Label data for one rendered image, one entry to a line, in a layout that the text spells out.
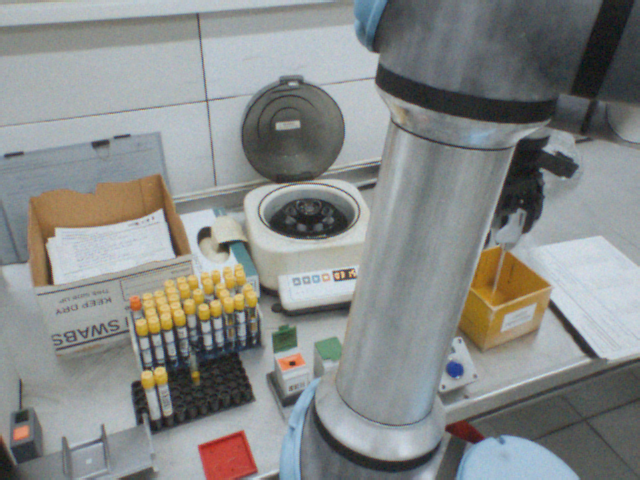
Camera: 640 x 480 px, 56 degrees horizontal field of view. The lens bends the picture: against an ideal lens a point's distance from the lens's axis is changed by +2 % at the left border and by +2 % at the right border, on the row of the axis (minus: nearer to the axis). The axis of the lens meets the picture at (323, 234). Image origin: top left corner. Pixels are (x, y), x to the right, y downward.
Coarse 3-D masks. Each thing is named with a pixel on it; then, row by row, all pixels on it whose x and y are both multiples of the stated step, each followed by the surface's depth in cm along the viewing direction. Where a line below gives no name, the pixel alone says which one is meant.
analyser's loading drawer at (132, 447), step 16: (144, 416) 81; (128, 432) 81; (144, 432) 82; (64, 448) 76; (80, 448) 79; (96, 448) 79; (112, 448) 79; (128, 448) 80; (144, 448) 80; (32, 464) 78; (48, 464) 78; (64, 464) 74; (80, 464) 78; (96, 464) 78; (112, 464) 78; (128, 464) 78; (144, 464) 78
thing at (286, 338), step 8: (280, 328) 87; (288, 328) 88; (272, 336) 87; (280, 336) 88; (288, 336) 88; (296, 336) 89; (272, 344) 88; (280, 344) 88; (288, 344) 89; (296, 344) 90
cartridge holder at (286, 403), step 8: (272, 376) 91; (272, 384) 92; (272, 392) 92; (280, 392) 88; (296, 392) 88; (280, 400) 89; (288, 400) 88; (296, 400) 89; (280, 408) 89; (288, 408) 88; (288, 416) 87
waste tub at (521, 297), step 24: (480, 264) 109; (504, 264) 109; (480, 288) 113; (504, 288) 111; (528, 288) 105; (552, 288) 99; (480, 312) 98; (504, 312) 97; (528, 312) 100; (480, 336) 100; (504, 336) 101
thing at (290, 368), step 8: (280, 352) 89; (288, 352) 89; (296, 352) 89; (280, 360) 88; (288, 360) 88; (296, 360) 88; (304, 360) 88; (280, 368) 86; (288, 368) 86; (296, 368) 87; (304, 368) 87; (280, 376) 87; (288, 376) 86; (296, 376) 86; (304, 376) 87; (280, 384) 89; (288, 384) 87; (296, 384) 87; (304, 384) 88; (288, 392) 88
